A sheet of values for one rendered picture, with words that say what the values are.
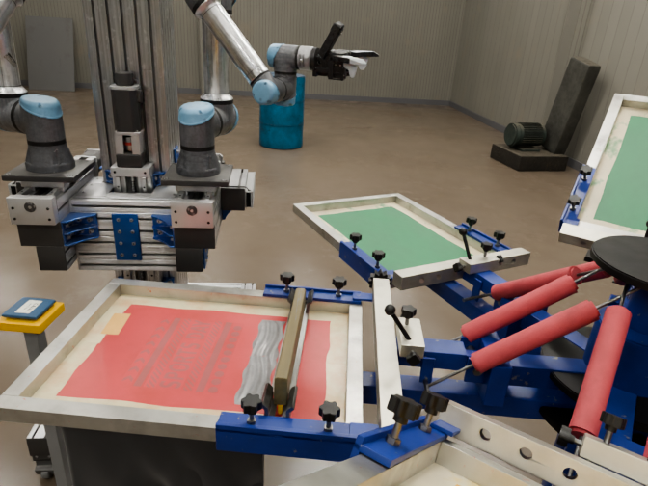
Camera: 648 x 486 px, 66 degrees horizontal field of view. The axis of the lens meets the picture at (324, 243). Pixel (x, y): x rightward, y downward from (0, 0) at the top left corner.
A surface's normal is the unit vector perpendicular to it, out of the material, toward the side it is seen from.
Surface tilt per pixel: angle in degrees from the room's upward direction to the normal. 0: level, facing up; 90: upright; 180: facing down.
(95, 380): 0
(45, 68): 74
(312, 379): 0
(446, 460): 58
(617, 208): 32
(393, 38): 90
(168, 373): 0
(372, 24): 90
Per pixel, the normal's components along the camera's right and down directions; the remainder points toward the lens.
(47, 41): 0.11, 0.15
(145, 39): 0.10, 0.41
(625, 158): -0.24, -0.61
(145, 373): 0.06, -0.91
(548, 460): -0.43, -0.22
